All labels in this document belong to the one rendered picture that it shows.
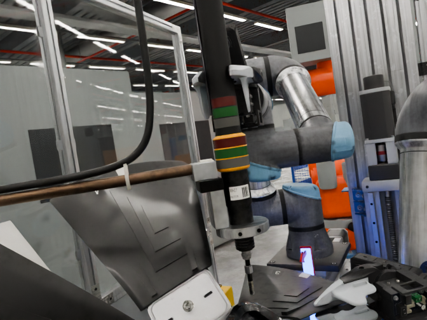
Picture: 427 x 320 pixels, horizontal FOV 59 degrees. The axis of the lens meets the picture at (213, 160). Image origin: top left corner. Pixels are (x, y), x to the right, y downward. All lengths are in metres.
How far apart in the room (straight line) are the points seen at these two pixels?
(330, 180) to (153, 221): 3.80
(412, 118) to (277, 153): 0.27
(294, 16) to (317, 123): 3.78
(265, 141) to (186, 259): 0.32
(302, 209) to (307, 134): 0.50
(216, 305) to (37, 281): 0.23
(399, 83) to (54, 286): 1.17
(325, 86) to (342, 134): 3.75
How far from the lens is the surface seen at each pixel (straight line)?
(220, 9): 0.50
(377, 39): 1.34
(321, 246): 1.25
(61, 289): 0.34
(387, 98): 1.25
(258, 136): 0.73
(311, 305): 0.61
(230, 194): 0.48
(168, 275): 0.50
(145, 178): 0.47
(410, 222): 0.81
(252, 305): 0.46
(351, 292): 0.61
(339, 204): 4.39
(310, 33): 4.47
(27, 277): 0.34
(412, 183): 0.81
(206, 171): 0.47
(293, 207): 1.20
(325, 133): 0.75
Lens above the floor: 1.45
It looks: 3 degrees down
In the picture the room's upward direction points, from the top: 9 degrees counter-clockwise
